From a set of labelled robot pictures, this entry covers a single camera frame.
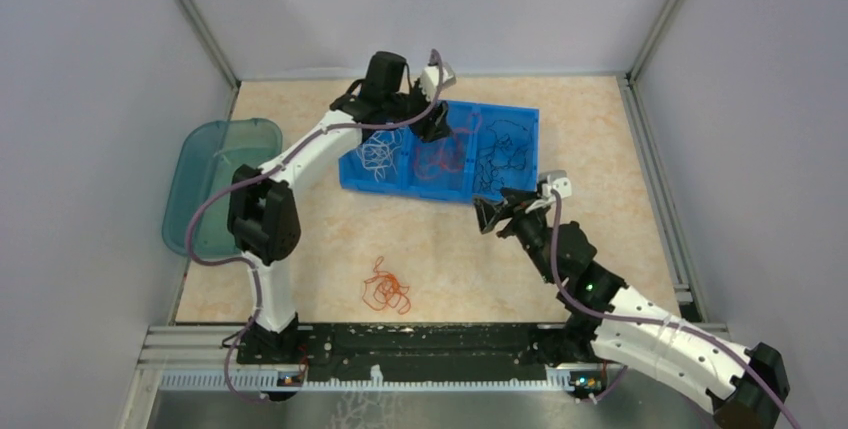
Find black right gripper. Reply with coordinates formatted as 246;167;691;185
471;186;557;284

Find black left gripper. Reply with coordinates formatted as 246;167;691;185
383;76;452;142

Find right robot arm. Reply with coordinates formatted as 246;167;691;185
473;189;800;428

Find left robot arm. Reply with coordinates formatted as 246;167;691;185
226;50;456;363

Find blue plastic compartment bin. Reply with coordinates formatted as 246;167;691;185
338;101;540;203

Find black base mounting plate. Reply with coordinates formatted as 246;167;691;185
235;323;597;382

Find teal plastic basin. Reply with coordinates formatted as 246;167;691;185
161;118;283;259

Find orange cables in bin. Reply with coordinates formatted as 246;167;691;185
413;111;482;182

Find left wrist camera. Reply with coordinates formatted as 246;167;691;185
418;63;457;102

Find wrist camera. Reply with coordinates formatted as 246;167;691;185
418;63;457;102
537;169;573;200

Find white cables in bin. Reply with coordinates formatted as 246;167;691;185
355;127;407;183

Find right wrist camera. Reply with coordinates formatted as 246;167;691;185
537;169;573;200

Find black cables in bin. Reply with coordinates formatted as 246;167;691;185
471;117;535;201

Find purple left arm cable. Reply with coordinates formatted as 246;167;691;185
184;48;445;404

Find aluminium frame rail right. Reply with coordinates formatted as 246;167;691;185
617;0;709;323

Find aluminium frame rail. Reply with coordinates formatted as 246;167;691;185
175;0;241;92
617;0;709;323

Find aluminium frame rail left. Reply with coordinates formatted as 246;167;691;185
175;0;241;92

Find white slotted cable duct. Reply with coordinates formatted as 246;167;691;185
159;366;575;395

